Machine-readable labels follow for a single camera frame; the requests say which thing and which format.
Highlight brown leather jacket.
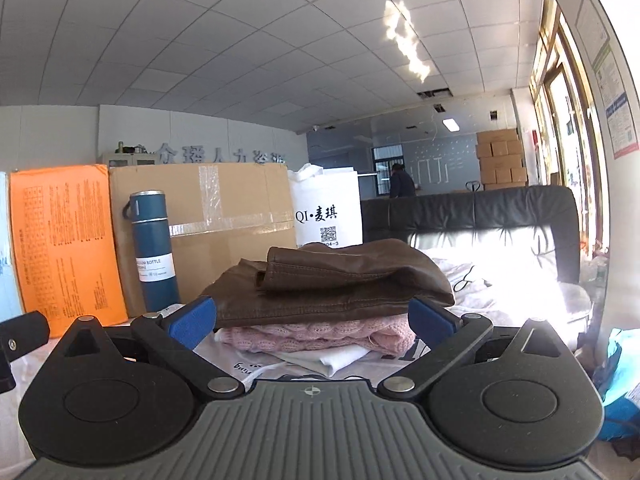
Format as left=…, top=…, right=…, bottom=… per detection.
left=203, top=238, right=454, bottom=328

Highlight person in dark clothes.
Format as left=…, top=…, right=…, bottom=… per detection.
left=390, top=162, right=416, bottom=198

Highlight pink knitted sweater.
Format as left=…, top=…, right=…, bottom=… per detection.
left=215, top=314, right=416, bottom=356

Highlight white folded shirt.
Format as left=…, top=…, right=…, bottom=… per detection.
left=195, top=335, right=395, bottom=386

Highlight orange cardboard box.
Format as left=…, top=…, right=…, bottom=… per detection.
left=9, top=165, right=128, bottom=338

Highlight brown cardboard box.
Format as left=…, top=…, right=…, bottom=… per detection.
left=108, top=162, right=296, bottom=316

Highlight patterned bed sheet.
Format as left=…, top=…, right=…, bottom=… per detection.
left=0, top=253, right=594, bottom=480

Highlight dark blue thermos bottle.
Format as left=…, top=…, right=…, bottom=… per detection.
left=122, top=190, right=180, bottom=311

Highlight black leather sofa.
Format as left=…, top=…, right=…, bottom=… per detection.
left=360, top=185, right=580, bottom=284

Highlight white shopping bag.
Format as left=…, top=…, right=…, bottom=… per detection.
left=288, top=164, right=362, bottom=248

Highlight glass door cabinet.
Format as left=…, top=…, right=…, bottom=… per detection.
left=101, top=153, right=160, bottom=168

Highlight stacked cardboard boxes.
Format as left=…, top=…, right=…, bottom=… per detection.
left=476, top=129, right=528, bottom=191

